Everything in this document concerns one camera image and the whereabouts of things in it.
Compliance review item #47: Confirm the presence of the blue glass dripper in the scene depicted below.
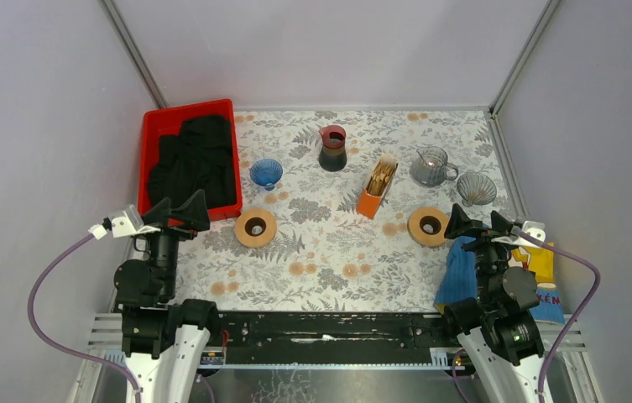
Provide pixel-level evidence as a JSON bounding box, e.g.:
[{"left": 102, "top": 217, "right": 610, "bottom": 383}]
[{"left": 249, "top": 159, "right": 283, "bottom": 191}]

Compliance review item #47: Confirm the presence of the black cloth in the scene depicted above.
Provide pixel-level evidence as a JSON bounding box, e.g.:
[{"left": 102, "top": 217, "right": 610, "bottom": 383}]
[{"left": 147, "top": 115, "right": 238, "bottom": 209}]

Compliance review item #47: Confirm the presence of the orange coffee filter box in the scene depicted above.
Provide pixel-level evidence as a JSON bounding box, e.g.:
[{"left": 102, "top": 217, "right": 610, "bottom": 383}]
[{"left": 356, "top": 153, "right": 399, "bottom": 219}]

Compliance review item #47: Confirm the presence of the yellow blue snack bag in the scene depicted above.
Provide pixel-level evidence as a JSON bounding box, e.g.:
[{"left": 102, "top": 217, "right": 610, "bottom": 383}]
[{"left": 509, "top": 246, "right": 565, "bottom": 324}]

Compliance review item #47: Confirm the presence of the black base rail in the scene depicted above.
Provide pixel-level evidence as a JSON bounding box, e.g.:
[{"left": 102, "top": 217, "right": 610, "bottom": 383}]
[{"left": 198, "top": 311, "right": 461, "bottom": 369}]

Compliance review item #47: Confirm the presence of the grey ribbed glass dripper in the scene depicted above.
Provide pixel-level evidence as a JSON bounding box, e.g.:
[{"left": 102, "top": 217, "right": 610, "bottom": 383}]
[{"left": 456, "top": 172, "right": 498, "bottom": 207}]

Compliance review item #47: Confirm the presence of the red-rimmed glass carafe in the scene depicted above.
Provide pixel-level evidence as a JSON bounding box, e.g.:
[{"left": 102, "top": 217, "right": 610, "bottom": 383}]
[{"left": 318, "top": 125, "right": 347, "bottom": 172}]

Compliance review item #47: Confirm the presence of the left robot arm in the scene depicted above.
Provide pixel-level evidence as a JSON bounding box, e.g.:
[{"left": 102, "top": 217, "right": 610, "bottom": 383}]
[{"left": 107, "top": 190, "right": 221, "bottom": 402}]

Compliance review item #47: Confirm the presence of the grey glass pitcher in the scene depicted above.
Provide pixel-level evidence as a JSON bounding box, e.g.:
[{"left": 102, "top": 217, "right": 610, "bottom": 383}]
[{"left": 410, "top": 146, "right": 459, "bottom": 187}]

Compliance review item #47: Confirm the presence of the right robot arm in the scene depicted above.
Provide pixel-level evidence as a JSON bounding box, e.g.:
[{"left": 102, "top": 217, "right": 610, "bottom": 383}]
[{"left": 441, "top": 204, "right": 549, "bottom": 402}]

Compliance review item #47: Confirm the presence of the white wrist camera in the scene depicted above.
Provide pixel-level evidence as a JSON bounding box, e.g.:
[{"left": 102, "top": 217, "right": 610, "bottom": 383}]
[
  {"left": 493, "top": 220, "right": 546, "bottom": 249},
  {"left": 88, "top": 205, "right": 160, "bottom": 240}
]

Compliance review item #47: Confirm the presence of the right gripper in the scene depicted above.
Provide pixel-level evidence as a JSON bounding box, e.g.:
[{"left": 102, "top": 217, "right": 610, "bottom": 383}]
[{"left": 443, "top": 202, "right": 520, "bottom": 305}]

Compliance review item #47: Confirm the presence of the blue cloth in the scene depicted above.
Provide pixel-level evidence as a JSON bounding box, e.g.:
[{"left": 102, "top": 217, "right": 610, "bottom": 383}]
[{"left": 434, "top": 236, "right": 477, "bottom": 314}]

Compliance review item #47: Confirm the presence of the floral table mat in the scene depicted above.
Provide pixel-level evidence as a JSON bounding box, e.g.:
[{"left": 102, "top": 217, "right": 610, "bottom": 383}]
[{"left": 175, "top": 111, "right": 514, "bottom": 311}]

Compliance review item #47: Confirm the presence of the red plastic bin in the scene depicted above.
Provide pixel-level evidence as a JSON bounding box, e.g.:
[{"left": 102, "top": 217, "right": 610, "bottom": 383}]
[{"left": 137, "top": 98, "right": 243, "bottom": 222}]

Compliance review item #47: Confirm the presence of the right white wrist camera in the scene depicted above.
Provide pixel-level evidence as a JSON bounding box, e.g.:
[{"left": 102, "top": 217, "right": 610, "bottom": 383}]
[{"left": 493, "top": 220, "right": 546, "bottom": 249}]

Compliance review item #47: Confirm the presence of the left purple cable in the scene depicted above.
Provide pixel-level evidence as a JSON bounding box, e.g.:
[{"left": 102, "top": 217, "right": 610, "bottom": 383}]
[{"left": 27, "top": 232, "right": 144, "bottom": 403}]

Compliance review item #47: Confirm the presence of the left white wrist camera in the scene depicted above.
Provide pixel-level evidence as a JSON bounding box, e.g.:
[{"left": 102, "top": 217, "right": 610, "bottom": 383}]
[{"left": 88, "top": 205, "right": 160, "bottom": 240}]

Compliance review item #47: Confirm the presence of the wooden dripper ring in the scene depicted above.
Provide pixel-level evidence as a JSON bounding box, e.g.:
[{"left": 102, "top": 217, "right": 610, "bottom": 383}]
[
  {"left": 234, "top": 207, "right": 279, "bottom": 249},
  {"left": 407, "top": 207, "right": 452, "bottom": 248}
]

